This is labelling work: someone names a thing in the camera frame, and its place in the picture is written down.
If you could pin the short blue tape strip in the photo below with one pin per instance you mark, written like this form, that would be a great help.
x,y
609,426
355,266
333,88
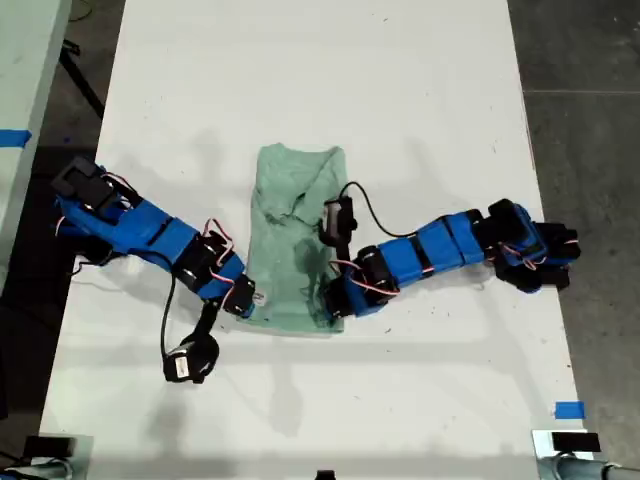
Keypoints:
x,y
570,410

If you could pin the black labelled camera box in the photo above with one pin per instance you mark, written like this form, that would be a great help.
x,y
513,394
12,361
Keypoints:
x,y
178,369

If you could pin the small black box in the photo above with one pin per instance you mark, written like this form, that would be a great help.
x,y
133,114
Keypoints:
x,y
50,446
575,442

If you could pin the pale green T-shirt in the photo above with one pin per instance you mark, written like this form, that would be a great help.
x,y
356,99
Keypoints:
x,y
285,250

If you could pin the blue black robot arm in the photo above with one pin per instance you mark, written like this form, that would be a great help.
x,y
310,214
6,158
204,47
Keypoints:
x,y
435,245
150,230

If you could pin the grey black camera box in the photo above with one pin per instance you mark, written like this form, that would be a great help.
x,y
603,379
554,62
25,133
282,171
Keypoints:
x,y
337,222

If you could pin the black stand legs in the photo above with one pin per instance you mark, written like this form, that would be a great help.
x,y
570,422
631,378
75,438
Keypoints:
x,y
80,75

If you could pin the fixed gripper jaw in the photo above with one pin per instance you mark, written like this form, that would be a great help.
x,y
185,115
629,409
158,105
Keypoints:
x,y
249,313
331,319

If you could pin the pale side table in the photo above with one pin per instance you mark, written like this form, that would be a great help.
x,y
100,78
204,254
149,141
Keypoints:
x,y
20,50

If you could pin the black camera stalk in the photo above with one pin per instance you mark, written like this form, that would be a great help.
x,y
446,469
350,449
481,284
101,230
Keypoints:
x,y
206,325
344,257

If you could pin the metal clamp bracket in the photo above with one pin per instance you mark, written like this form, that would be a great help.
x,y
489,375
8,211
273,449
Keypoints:
x,y
542,442
85,450

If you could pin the long blue tape strip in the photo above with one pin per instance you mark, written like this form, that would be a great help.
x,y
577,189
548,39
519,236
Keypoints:
x,y
15,137

